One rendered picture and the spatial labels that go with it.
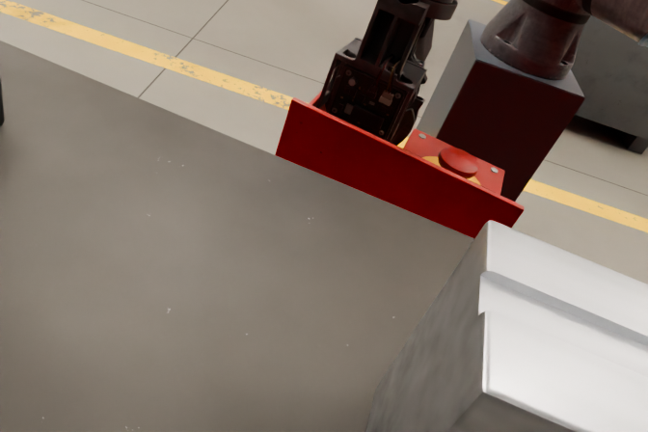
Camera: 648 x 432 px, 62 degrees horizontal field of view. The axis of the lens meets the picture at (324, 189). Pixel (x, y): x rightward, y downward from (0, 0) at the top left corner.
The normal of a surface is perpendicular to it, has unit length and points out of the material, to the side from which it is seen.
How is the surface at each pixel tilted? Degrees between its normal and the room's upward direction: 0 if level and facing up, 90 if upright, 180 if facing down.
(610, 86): 90
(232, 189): 0
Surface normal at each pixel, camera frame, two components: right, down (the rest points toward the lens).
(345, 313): 0.29, -0.74
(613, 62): -0.14, 0.59
